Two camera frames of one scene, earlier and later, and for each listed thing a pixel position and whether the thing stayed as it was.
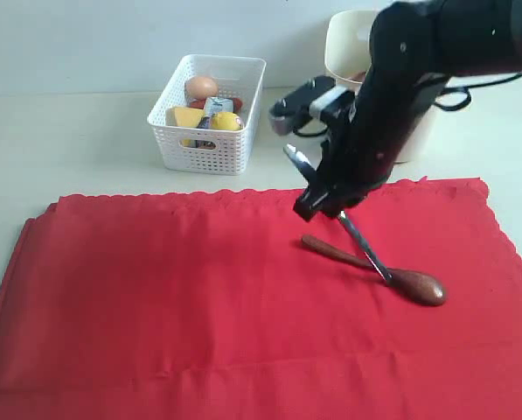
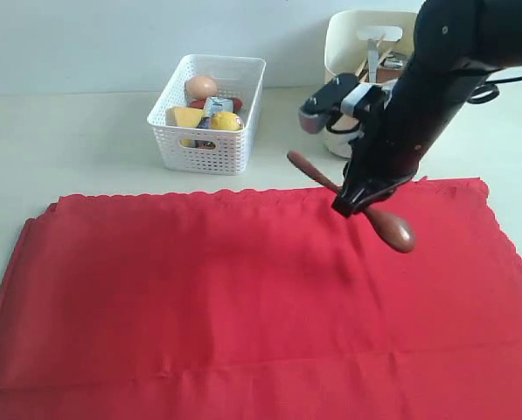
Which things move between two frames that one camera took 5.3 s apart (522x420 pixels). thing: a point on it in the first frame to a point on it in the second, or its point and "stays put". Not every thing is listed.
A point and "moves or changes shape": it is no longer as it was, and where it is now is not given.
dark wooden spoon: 413,286 to 394,233
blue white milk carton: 215,105 stays put
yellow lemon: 226,121 stays put
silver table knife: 309,167 moves or changes shape
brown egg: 201,87 stays put
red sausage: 200,103 stays put
